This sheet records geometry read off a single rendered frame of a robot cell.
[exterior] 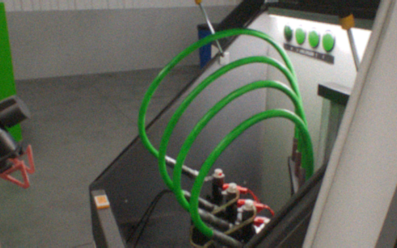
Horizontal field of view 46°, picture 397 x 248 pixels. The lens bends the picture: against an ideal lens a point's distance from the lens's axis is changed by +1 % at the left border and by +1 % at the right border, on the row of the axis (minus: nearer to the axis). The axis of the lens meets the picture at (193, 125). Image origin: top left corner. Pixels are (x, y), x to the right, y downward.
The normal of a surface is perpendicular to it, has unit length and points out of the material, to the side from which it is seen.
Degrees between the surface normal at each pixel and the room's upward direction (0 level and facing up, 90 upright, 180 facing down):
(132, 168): 90
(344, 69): 90
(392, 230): 76
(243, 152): 90
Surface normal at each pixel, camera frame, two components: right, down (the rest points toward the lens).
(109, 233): 0.00, -0.95
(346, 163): -0.92, -0.13
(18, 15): 0.43, 0.29
